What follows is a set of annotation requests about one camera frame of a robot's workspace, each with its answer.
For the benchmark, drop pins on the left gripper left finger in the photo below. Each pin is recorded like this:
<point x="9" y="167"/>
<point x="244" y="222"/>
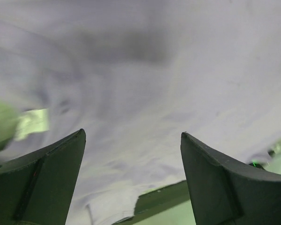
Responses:
<point x="37" y="188"/>

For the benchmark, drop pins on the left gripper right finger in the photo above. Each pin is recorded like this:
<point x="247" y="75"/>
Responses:
<point x="225" y="191"/>

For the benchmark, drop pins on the purple t shirt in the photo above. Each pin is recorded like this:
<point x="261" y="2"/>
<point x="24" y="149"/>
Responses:
<point x="135" y="74"/>

